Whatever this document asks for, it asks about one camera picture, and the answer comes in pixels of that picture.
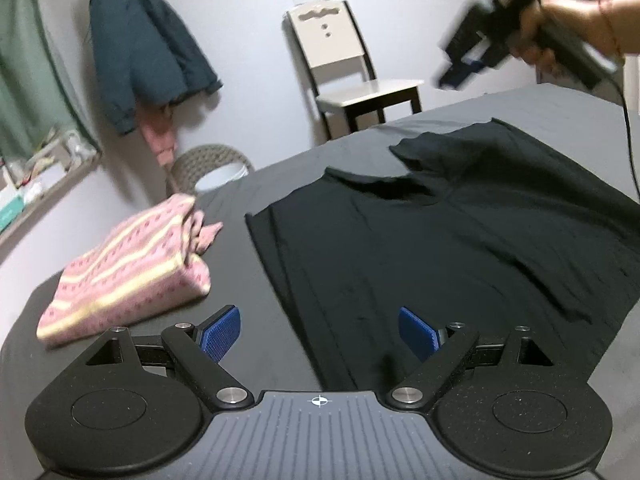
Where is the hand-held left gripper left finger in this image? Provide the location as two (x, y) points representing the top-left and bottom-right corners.
(84, 304), (256, 410)

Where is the black t-shirt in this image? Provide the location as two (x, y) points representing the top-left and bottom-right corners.
(244, 117), (640, 391)

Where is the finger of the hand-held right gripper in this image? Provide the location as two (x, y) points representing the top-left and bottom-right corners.
(441, 4), (497, 61)
(434, 56), (507, 93)

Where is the person's right forearm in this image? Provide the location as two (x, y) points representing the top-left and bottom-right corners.
(602, 0), (640, 57)

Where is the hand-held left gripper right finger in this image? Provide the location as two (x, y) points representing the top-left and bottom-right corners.
(386, 306), (556, 411)

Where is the person's right hand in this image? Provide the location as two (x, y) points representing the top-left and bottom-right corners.
(511, 0), (618, 70)

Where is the red string bracelet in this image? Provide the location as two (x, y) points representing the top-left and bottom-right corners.
(598, 0), (626, 63)

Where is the white and dark wooden chair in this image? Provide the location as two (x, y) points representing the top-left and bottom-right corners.
(285, 0), (425, 142)

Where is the dark green hanging jacket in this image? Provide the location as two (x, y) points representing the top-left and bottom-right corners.
(82, 0), (224, 136)

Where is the pink striped folded sweater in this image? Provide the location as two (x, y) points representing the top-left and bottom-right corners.
(36, 193), (224, 349)

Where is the green curtain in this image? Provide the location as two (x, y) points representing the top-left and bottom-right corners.
(0, 0), (97, 162)

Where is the cluttered window sill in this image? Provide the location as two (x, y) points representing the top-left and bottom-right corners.
(0, 125), (103, 235)

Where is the wicker basket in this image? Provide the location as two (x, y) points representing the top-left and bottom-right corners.
(167, 144), (256, 199)

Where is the pink hanging garment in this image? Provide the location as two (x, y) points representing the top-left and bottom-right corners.
(139, 104), (179, 167)

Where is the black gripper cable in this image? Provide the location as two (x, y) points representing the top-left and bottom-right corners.
(614, 67), (640, 200)

